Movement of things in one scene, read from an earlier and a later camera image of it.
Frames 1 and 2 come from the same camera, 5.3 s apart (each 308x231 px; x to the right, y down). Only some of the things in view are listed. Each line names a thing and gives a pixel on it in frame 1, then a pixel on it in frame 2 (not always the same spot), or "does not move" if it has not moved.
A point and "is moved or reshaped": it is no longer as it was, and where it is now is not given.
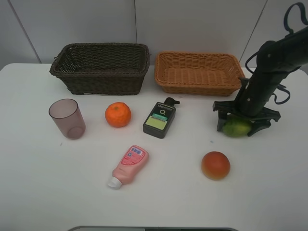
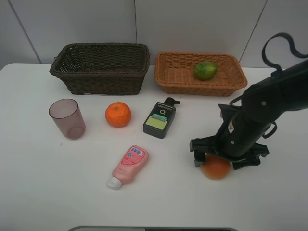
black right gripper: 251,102 -> 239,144
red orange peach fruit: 215,165 does not move
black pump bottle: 159,120 does not move
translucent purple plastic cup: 67,115 does not move
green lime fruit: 236,128 is moved or reshaped
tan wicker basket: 198,73 does not move
